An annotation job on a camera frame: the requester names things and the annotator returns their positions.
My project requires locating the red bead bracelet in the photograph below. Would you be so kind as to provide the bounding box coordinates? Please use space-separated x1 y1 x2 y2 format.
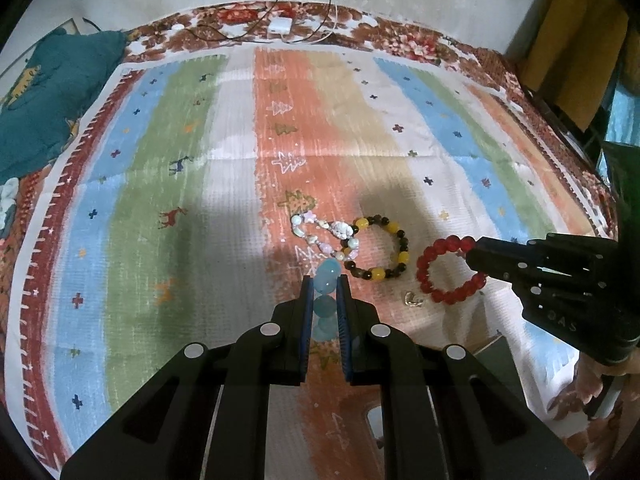
415 235 490 306

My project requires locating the light blue bead bracelet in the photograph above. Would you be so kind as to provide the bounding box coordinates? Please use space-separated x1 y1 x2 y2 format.
310 259 343 344

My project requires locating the silver metal tin box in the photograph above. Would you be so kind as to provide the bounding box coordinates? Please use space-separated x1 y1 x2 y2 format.
364 334 532 480

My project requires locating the small gold charm pendant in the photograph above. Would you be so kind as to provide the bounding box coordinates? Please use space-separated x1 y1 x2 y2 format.
404 290 424 308

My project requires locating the light blue dotted cloth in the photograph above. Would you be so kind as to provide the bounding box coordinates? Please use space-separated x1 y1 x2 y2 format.
596 29 640 172

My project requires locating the mustard yellow hanging cloth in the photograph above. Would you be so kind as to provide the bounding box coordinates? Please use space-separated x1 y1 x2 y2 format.
520 0 628 131

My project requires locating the colourful striped cloth mat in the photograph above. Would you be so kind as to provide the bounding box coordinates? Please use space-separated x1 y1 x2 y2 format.
4 44 616 474

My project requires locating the white crumpled cloth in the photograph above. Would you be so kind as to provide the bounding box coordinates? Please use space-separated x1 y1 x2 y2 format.
0 178 20 230

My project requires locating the white charger adapter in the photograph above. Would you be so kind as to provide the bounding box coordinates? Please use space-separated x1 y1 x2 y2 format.
267 16 293 36

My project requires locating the teal pillow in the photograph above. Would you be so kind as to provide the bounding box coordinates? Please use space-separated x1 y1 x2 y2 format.
1 28 127 181

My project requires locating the yellow and brown bead bracelet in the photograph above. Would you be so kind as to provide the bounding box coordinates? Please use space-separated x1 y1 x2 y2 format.
344 213 411 283

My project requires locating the white shell bead bracelet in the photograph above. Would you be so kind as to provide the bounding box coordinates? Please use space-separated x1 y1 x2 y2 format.
290 211 362 262

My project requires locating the white charging cable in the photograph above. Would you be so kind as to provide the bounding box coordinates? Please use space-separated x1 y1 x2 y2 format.
219 0 342 47

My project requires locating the black power cable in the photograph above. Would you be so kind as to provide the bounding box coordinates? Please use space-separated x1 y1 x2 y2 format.
184 0 302 44

